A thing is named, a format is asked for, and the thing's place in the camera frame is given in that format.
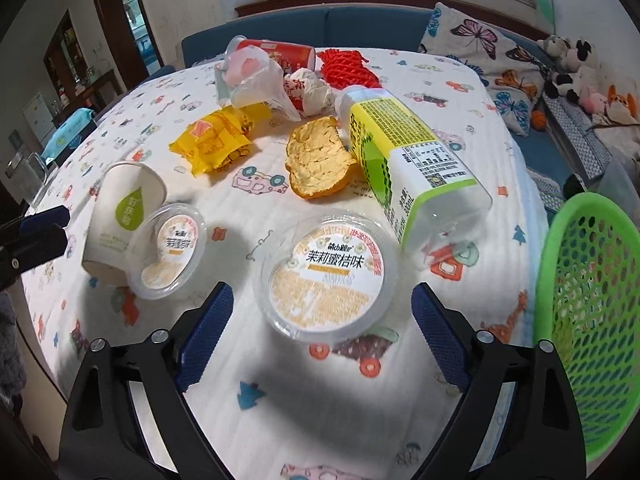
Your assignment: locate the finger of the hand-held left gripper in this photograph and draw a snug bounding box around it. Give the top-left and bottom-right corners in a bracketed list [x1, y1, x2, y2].
[0, 229, 69, 291]
[0, 205, 71, 242]

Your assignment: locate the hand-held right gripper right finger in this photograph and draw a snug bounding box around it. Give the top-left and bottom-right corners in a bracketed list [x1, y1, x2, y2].
[400, 282, 586, 480]

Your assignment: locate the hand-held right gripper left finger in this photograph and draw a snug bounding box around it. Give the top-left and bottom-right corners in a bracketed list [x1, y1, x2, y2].
[59, 281, 235, 480]

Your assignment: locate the large clear pudding cup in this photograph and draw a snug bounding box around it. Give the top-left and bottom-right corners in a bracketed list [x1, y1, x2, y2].
[254, 215, 400, 345]

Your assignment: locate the green plastic basket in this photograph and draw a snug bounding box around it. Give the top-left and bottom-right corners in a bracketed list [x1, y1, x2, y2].
[531, 192, 640, 466]

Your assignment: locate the red yarn tassel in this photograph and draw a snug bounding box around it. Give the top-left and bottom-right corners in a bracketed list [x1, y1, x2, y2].
[316, 47, 383, 92]

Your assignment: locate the red cup with clear lid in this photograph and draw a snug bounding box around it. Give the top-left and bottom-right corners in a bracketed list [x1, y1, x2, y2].
[226, 35, 326, 73]

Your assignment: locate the clear plastic container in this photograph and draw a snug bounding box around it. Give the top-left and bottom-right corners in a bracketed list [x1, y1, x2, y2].
[6, 152, 49, 208]

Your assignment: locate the white paper cup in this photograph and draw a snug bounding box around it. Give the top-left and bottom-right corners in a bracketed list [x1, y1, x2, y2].
[81, 161, 168, 286]

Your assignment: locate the small clear pudding cup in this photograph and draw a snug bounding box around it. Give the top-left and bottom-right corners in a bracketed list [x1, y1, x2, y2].
[127, 202, 208, 301]

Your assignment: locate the chair with teal cloth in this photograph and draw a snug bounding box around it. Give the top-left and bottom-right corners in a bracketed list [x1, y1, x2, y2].
[40, 107, 99, 166]

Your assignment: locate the printed blanket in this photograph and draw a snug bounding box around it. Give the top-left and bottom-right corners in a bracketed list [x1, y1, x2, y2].
[20, 50, 556, 480]

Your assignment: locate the white refrigerator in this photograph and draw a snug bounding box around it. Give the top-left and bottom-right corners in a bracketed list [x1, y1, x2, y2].
[22, 92, 56, 137]

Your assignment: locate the dark wooden cabinet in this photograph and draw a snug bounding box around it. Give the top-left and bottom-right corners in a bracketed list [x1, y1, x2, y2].
[42, 10, 121, 111]

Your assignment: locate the yellow crumpled wrapper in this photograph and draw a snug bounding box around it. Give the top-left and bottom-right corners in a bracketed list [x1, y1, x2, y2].
[169, 105, 273, 177]

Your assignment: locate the green label plastic bottle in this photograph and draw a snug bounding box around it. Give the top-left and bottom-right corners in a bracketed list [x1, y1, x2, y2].
[336, 85, 493, 252]

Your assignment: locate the orange peel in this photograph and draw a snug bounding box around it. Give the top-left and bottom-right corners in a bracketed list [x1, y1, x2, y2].
[285, 116, 358, 200]

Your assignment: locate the grey patterned cushion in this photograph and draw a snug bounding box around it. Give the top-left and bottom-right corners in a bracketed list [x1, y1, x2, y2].
[542, 95, 622, 182]

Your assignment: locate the clear plastic bag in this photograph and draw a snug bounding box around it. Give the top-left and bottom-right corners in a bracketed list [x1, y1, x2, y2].
[215, 45, 303, 122]

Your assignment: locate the crumpled white paper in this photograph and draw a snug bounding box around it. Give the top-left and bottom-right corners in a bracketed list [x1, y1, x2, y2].
[282, 67, 335, 113]

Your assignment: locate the pink plush toy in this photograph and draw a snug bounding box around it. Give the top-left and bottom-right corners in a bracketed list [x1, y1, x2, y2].
[580, 87, 608, 113]

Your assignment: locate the butterfly print pillow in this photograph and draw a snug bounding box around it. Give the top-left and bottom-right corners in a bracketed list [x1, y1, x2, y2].
[417, 2, 556, 137]

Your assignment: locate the orange fox plush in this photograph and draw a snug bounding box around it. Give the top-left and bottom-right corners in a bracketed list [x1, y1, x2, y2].
[602, 84, 640, 126]

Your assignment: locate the black and white cow plush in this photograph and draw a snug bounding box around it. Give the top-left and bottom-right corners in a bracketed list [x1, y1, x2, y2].
[544, 37, 601, 101]

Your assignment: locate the grey plush toy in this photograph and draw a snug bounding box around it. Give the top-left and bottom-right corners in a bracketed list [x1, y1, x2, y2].
[537, 35, 571, 61]

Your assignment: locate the blue sofa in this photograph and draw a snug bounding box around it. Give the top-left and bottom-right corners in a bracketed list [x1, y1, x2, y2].
[145, 6, 601, 211]

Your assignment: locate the brown wooden ledge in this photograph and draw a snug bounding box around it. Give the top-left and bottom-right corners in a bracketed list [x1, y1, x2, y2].
[235, 0, 532, 32]

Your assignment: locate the brown wooden door frame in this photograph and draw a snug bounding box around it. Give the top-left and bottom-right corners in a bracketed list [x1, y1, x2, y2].
[89, 0, 167, 93]

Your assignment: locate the green wall sticker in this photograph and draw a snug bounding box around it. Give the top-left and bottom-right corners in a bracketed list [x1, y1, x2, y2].
[534, 0, 557, 31]

